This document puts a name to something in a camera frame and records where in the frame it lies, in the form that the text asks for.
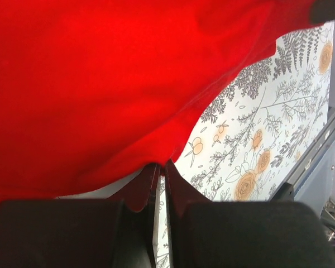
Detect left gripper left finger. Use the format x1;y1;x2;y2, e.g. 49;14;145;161
0;164;160;267

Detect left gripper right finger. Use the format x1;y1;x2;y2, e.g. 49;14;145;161
164;161;335;267

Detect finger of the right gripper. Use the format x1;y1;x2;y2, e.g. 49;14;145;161
309;0;335;25

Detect red t shirt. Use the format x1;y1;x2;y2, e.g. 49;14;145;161
0;1;315;202

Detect floral patterned table mat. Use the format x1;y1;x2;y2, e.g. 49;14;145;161
156;22;334;267

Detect aluminium frame rail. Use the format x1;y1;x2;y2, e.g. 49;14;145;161
269;107;335;201

